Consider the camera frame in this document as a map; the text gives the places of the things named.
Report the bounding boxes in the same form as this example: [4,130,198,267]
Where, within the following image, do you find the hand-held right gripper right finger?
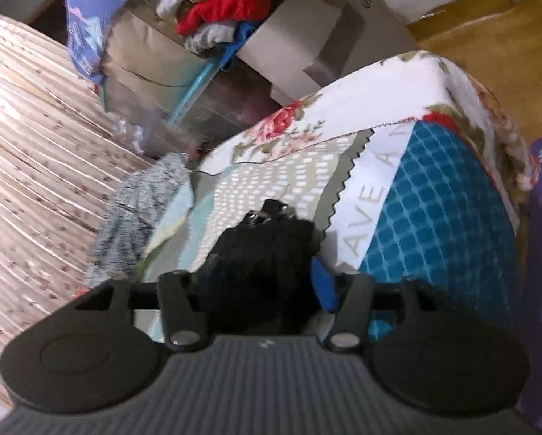
[311,257,440,352]

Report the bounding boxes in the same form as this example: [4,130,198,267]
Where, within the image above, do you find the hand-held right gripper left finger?
[74,270,209,352]

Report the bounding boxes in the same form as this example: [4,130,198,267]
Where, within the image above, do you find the black pants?
[196,199,323,335]

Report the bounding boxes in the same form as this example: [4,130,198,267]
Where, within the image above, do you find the grey speckled cloth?
[84,153,194,287]

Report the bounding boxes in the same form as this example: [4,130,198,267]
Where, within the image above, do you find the printed blue and beige bedsheet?
[140,122,522,341]

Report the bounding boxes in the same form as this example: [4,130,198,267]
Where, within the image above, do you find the striped beige bedsheet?
[0,9,159,409]

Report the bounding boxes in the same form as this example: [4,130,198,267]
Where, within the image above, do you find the white floral blanket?
[198,51,541,206]

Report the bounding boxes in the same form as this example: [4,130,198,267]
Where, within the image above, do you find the brown cardboard box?
[98,8,272,157]

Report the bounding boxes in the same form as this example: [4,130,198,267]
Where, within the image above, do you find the grey cardboard box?
[235,0,418,106]

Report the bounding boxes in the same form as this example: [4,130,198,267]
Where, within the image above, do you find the blue garment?
[220,21,259,72]

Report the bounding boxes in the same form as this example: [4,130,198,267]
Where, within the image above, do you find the blue floral cloth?
[65,0,131,86]

